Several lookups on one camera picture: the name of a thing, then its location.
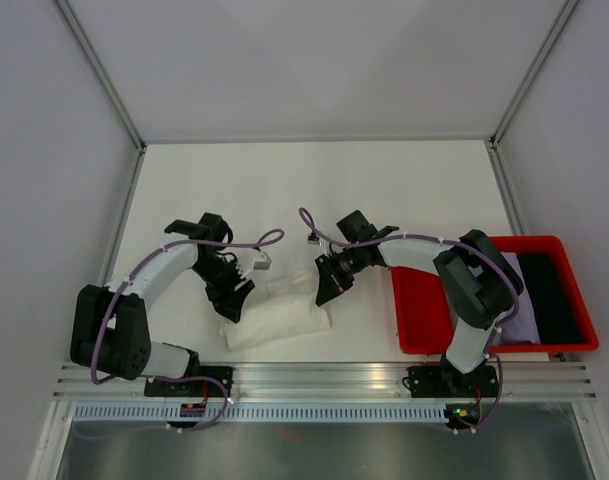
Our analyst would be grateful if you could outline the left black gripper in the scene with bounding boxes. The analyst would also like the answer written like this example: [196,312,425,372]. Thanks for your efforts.
[189,255,254,324]

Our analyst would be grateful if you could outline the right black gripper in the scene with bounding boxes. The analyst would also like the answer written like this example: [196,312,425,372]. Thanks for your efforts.
[315,243,365,306]

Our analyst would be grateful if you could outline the white t shirt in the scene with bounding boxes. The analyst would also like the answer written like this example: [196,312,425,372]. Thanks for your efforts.
[219,271,331,352]

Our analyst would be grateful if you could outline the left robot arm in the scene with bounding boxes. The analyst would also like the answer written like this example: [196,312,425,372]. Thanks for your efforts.
[70,213,255,396]

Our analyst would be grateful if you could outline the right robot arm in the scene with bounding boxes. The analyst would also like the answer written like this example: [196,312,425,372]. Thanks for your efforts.
[298,207,524,395]

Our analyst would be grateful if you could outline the red plastic bin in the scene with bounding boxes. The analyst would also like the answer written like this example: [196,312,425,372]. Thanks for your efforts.
[391,235,599,355]

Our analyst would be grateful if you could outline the lilac rolled t shirt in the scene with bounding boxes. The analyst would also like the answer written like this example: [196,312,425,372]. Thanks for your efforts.
[492,252,540,346]

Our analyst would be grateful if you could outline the black rolled t shirt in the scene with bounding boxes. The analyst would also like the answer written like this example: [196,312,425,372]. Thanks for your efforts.
[517,252,584,344]

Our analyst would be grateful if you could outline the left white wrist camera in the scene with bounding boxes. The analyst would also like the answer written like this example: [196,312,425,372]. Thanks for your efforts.
[235,249,272,277]

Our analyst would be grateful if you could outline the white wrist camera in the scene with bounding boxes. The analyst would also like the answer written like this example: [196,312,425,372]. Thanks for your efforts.
[307,232,327,249]
[235,249,272,277]

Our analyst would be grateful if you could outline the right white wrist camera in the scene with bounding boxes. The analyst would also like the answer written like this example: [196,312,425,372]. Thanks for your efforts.
[307,232,327,249]

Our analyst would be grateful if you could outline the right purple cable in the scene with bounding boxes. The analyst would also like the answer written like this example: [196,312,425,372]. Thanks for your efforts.
[297,206,523,435]

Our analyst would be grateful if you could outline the purple cable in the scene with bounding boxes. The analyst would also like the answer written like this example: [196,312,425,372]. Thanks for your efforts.
[73,228,286,441]
[297,206,523,435]

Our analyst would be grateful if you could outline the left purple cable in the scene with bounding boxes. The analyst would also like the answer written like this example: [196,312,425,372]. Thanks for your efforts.
[73,228,286,441]

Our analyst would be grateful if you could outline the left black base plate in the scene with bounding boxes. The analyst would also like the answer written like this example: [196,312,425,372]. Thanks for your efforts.
[144,365,234,399]

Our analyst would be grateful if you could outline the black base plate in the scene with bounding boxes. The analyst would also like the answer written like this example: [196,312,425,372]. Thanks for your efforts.
[144,365,234,399]
[404,364,499,399]

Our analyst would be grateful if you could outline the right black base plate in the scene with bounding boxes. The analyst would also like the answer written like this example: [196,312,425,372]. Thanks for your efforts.
[404,364,499,399]

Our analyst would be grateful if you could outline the white slotted cable duct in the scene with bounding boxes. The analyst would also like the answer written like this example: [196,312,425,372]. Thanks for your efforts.
[73,402,447,423]

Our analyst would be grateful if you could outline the aluminium mounting rail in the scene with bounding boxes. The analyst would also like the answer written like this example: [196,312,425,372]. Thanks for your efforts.
[52,360,596,402]

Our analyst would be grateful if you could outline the left aluminium frame post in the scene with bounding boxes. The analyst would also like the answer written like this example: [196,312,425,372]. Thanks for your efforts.
[52,0,146,154]

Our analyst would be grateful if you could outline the aluminium frame post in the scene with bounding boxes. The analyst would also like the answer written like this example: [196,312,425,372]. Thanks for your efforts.
[488,0,583,149]
[52,0,146,154]

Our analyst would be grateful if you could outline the right aluminium frame post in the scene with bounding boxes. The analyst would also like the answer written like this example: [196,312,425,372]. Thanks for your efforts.
[488,0,583,149]

